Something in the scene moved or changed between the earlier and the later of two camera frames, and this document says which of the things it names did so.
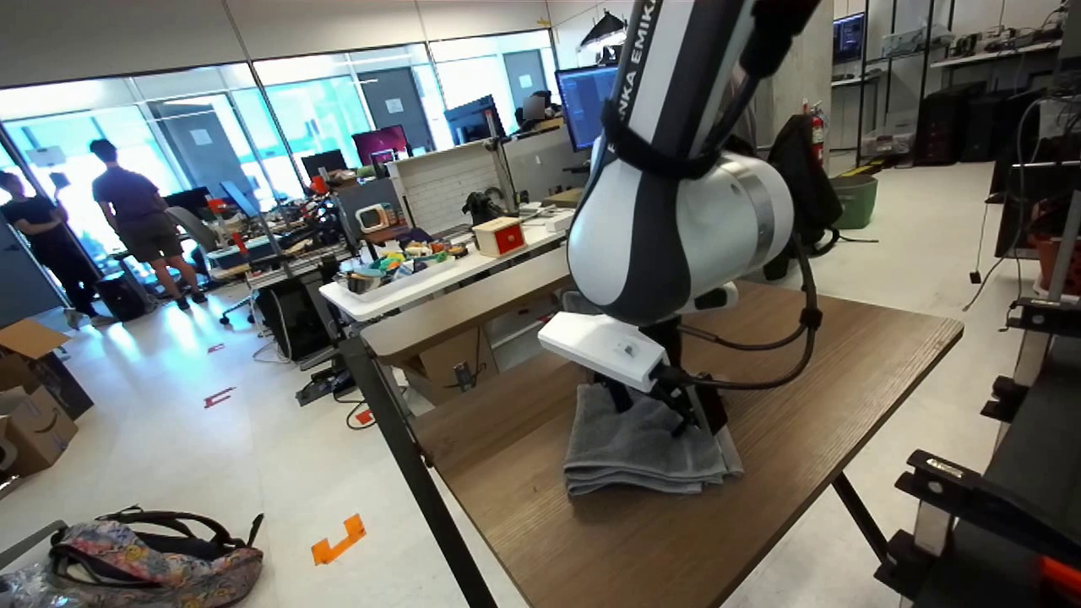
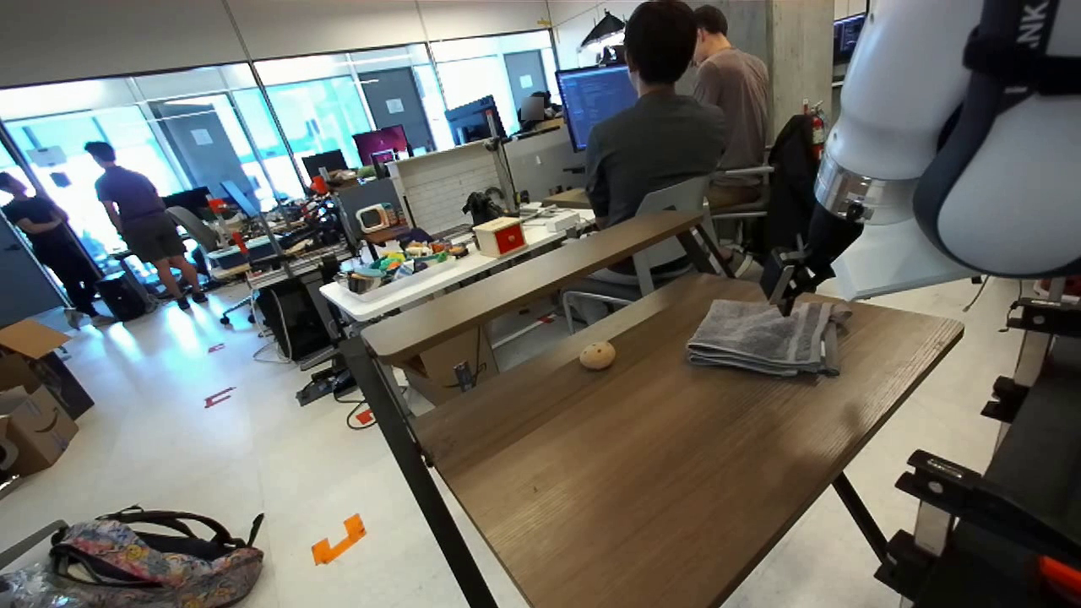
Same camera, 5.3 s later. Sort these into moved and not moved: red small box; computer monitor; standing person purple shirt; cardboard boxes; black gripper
Moved: black gripper
Not moved: standing person purple shirt; cardboard boxes; red small box; computer monitor
